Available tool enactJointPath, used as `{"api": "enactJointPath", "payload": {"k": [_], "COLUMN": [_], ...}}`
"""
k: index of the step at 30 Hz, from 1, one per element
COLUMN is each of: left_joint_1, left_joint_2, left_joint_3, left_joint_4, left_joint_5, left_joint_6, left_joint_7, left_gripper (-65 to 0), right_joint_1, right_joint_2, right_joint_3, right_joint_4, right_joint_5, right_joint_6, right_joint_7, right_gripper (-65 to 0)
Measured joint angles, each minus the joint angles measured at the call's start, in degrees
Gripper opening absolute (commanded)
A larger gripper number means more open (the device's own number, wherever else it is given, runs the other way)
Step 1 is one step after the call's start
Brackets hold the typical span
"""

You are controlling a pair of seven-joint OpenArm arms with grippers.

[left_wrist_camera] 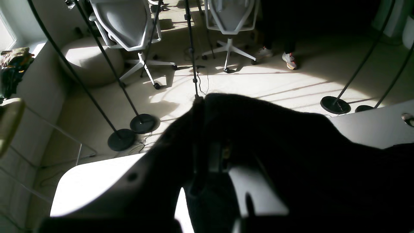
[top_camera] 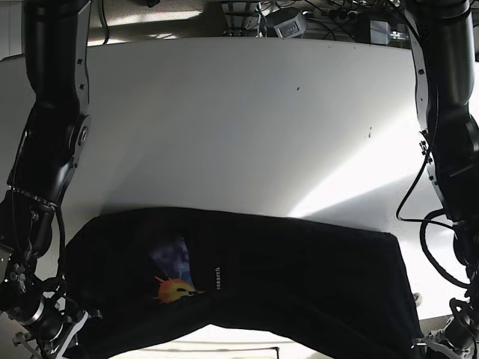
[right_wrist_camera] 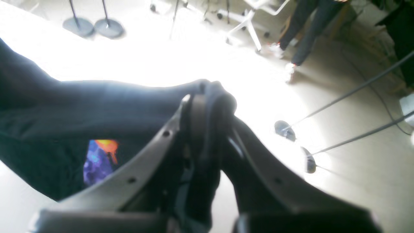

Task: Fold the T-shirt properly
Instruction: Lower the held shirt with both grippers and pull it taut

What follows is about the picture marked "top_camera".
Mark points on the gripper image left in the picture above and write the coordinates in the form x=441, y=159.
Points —
x=50, y=333

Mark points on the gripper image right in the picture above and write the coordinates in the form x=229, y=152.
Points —
x=458, y=339

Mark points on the black T-shirt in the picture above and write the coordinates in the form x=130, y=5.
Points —
x=158, y=274

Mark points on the black robot arm image left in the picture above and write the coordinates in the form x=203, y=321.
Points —
x=33, y=243

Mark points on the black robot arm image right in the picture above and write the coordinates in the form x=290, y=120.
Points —
x=442, y=42

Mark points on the black power box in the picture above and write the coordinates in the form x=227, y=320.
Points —
x=286, y=23

